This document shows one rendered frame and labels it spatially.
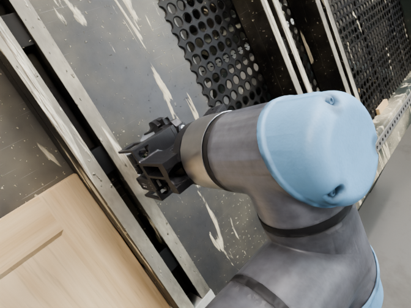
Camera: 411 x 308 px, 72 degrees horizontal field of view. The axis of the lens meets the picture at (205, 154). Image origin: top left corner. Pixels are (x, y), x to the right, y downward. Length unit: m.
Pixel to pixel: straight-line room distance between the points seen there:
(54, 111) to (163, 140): 0.14
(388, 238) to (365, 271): 1.75
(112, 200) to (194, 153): 0.19
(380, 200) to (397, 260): 0.42
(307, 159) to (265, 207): 0.06
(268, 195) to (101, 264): 0.34
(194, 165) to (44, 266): 0.29
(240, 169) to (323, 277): 0.09
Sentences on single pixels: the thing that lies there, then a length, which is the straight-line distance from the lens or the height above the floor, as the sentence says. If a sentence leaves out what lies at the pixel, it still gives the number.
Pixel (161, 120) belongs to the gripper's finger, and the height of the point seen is 1.30.
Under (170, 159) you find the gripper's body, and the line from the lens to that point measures 0.28.
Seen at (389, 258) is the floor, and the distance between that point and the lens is 1.93.
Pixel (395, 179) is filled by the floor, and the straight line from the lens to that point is 2.35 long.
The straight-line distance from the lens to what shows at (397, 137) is 1.25.
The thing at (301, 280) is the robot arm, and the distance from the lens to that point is 0.22.
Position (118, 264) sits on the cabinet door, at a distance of 0.49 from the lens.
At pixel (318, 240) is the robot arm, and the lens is 0.22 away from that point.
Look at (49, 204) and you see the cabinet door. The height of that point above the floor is 1.22.
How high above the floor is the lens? 1.52
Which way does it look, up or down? 43 degrees down
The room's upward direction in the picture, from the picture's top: 4 degrees counter-clockwise
